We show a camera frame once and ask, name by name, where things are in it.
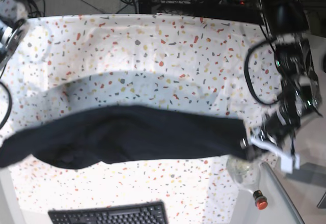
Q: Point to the terrazzo pattern tablecloth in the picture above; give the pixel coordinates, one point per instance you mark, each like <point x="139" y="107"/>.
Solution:
<point x="71" y="63"/>

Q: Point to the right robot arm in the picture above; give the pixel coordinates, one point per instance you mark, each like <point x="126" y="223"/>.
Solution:
<point x="13" y="27"/>

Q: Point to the red bottle cap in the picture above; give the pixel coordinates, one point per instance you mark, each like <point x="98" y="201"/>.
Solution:
<point x="260" y="200"/>

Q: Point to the clear glass bottle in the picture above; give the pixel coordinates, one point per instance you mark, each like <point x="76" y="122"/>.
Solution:
<point x="246" y="175"/>

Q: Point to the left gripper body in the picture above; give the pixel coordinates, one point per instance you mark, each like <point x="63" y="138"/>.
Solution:
<point x="282" y="123"/>

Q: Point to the black computer keyboard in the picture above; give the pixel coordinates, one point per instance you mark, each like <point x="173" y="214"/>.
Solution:
<point x="152" y="212"/>

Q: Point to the black t-shirt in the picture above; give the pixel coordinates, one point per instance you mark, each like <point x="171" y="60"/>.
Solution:
<point x="116" y="134"/>

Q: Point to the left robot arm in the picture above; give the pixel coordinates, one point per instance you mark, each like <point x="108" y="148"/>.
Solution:
<point x="285" y="23"/>

